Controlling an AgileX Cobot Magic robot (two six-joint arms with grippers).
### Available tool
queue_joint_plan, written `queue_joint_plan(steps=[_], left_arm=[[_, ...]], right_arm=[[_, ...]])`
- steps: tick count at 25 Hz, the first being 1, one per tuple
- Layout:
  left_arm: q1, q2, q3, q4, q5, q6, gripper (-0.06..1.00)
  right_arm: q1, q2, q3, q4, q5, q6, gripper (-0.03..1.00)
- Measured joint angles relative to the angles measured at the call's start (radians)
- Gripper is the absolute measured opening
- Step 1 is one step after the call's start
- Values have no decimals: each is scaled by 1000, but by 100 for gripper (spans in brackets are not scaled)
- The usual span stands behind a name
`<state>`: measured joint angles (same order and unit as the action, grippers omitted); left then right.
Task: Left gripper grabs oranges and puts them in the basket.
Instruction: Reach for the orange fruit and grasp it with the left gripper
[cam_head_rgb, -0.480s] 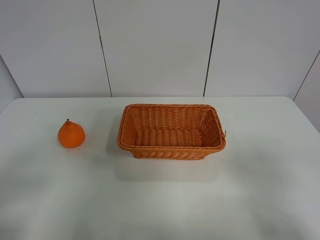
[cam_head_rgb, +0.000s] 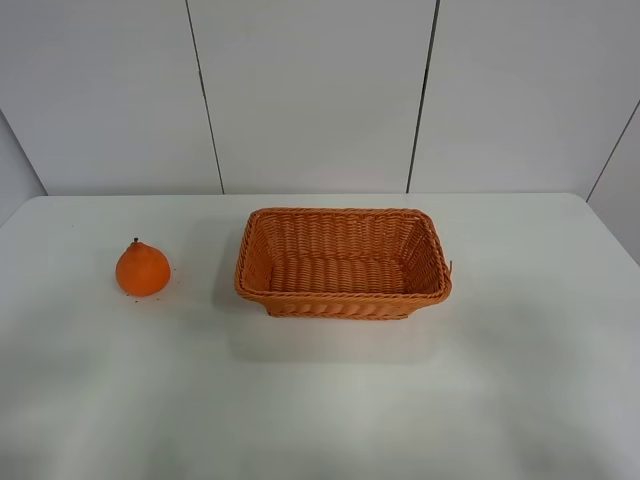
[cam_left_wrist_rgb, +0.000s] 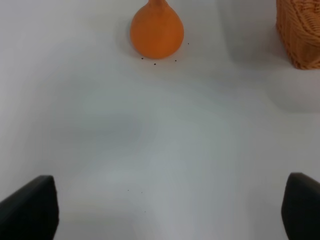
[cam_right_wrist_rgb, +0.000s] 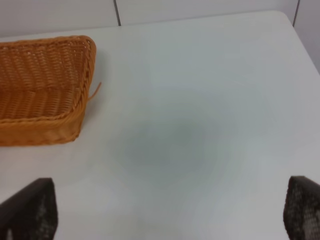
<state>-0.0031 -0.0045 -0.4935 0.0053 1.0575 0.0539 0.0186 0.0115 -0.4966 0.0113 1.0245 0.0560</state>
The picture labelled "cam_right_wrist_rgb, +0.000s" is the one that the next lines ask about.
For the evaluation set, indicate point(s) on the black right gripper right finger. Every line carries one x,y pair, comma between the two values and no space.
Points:
301,213

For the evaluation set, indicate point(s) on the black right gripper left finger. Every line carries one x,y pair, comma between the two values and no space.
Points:
31,213

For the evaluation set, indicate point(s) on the orange wicker basket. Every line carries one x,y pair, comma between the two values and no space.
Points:
44,89

